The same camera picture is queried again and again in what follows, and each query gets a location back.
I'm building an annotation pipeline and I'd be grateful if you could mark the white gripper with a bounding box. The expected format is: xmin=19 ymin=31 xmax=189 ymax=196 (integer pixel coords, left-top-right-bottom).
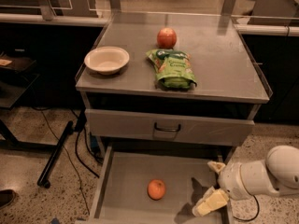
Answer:
xmin=192 ymin=161 xmax=249 ymax=217

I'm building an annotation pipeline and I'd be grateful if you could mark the orange fruit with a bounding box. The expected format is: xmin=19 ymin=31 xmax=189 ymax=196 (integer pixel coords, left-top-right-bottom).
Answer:
xmin=147 ymin=179 xmax=166 ymax=201

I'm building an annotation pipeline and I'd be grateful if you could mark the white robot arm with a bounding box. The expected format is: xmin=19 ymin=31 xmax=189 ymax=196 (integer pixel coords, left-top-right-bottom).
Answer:
xmin=192 ymin=146 xmax=299 ymax=217

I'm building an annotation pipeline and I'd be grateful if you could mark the open middle drawer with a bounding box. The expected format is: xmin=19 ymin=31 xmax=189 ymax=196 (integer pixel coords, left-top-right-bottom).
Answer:
xmin=76 ymin=146 xmax=234 ymax=224

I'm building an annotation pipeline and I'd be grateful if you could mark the closed top drawer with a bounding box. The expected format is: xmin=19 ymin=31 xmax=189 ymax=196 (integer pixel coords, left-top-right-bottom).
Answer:
xmin=85 ymin=109 xmax=254 ymax=146

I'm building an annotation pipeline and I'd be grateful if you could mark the grey metal drawer cabinet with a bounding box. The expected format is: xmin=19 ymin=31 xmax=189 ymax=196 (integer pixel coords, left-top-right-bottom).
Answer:
xmin=76 ymin=13 xmax=271 ymax=150

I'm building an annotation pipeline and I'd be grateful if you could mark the green snack bag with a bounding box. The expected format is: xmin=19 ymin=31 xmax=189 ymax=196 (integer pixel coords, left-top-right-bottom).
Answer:
xmin=147 ymin=49 xmax=197 ymax=90

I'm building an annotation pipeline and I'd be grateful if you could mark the red apple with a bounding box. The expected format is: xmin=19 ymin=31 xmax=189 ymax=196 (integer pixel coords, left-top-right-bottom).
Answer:
xmin=157 ymin=27 xmax=177 ymax=49

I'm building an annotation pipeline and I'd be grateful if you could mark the white bowl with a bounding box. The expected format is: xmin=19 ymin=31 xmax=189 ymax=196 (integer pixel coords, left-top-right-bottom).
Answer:
xmin=84 ymin=47 xmax=130 ymax=75

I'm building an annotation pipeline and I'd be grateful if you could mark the black stand leg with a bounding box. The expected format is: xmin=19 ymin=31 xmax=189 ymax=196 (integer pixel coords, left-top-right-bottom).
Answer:
xmin=37 ymin=112 xmax=86 ymax=189

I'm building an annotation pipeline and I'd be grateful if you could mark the dark shoe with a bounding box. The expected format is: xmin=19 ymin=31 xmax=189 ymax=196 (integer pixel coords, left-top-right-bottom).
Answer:
xmin=0 ymin=189 xmax=16 ymax=209

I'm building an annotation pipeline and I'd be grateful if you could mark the dark side table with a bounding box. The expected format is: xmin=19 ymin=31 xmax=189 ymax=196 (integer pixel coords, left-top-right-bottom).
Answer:
xmin=0 ymin=51 xmax=54 ymax=152

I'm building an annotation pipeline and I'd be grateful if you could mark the black floor cable right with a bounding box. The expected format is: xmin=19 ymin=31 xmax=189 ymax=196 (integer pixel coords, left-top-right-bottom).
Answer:
xmin=233 ymin=195 xmax=261 ymax=222

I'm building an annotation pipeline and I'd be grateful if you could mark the black floor cable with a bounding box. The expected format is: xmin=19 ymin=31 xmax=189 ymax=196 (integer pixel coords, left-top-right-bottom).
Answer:
xmin=31 ymin=105 xmax=105 ymax=217
xmin=233 ymin=195 xmax=261 ymax=222

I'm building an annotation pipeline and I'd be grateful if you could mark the black drawer handle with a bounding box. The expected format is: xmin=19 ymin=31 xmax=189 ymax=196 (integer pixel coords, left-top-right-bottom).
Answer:
xmin=154 ymin=122 xmax=181 ymax=133

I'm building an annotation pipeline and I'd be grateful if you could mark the black floor cable left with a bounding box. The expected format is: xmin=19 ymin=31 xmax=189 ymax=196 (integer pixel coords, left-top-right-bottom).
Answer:
xmin=31 ymin=105 xmax=105 ymax=217

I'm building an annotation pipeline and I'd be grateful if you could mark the grey rail barrier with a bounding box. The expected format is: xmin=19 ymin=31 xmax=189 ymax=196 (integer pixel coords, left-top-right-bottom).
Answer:
xmin=0 ymin=0 xmax=299 ymax=36

